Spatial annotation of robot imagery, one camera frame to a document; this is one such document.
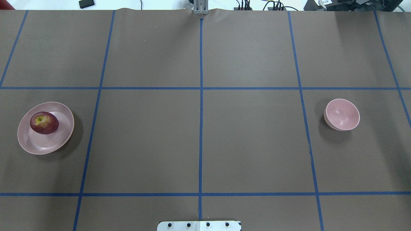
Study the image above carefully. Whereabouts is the red yellow apple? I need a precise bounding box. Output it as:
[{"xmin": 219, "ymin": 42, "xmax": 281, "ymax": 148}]
[{"xmin": 29, "ymin": 111, "xmax": 60, "ymax": 135}]

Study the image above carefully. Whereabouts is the pink bowl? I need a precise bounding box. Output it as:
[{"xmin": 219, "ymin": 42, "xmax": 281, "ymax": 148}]
[{"xmin": 323, "ymin": 98, "xmax": 361, "ymax": 131}]

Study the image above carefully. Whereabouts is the pink plate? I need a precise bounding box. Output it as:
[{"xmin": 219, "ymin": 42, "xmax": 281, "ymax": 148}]
[{"xmin": 17, "ymin": 101, "xmax": 74, "ymax": 155}]

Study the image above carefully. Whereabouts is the brown paper table cover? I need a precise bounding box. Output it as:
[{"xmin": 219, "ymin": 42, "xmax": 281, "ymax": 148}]
[{"xmin": 1, "ymin": 9, "xmax": 410, "ymax": 231}]

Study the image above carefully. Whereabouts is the small black device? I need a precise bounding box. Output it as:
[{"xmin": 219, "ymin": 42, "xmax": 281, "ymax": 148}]
[{"xmin": 78, "ymin": 0, "xmax": 95, "ymax": 9}]

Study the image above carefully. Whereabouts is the grey aluminium frame post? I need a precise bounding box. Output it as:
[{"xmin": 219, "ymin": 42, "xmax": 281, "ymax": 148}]
[{"xmin": 189, "ymin": 0, "xmax": 209, "ymax": 15}]

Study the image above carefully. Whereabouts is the white metal base plate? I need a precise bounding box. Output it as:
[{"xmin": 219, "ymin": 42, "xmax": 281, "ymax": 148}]
[{"xmin": 157, "ymin": 220, "xmax": 242, "ymax": 231}]

